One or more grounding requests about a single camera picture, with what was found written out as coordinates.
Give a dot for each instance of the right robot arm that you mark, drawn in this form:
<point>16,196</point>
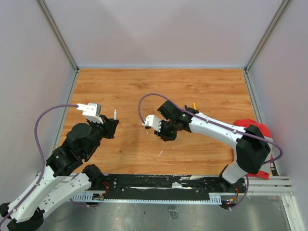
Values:
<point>223,132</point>

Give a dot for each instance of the red and grey cloth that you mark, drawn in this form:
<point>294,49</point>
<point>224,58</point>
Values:
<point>251,153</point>

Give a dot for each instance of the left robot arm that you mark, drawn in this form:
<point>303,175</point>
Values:
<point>48,178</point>

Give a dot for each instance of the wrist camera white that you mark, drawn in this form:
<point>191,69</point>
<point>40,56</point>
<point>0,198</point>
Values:
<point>152,121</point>
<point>91,112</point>

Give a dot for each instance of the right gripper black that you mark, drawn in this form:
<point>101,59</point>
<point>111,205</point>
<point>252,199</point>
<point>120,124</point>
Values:
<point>161,134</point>

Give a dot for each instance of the white pen black end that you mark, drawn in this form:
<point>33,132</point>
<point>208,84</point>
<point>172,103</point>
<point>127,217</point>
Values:
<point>115,114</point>

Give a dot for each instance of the aluminium frame rail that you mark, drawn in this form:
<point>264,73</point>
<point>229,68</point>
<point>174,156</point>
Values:
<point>165,202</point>

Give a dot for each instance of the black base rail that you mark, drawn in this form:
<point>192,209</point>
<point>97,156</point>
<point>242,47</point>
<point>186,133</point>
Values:
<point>167,187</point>

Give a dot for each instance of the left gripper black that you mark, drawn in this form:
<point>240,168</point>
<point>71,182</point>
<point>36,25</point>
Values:
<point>109,126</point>

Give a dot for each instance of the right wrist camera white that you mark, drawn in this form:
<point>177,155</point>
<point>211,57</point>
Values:
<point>152,121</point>

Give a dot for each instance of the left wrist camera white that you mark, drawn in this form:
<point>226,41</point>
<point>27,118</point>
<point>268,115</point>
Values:
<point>91,112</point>

